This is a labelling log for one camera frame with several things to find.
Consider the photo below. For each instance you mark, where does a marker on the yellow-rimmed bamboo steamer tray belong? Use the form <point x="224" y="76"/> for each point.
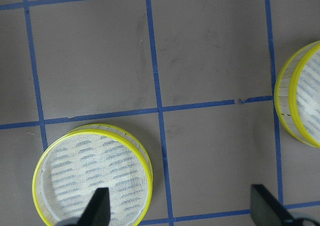
<point x="87" y="158"/>

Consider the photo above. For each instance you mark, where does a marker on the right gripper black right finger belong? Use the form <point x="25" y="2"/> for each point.
<point x="266" y="210"/>

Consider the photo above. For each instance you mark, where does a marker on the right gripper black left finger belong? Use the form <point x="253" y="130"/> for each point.
<point x="98" y="210"/>

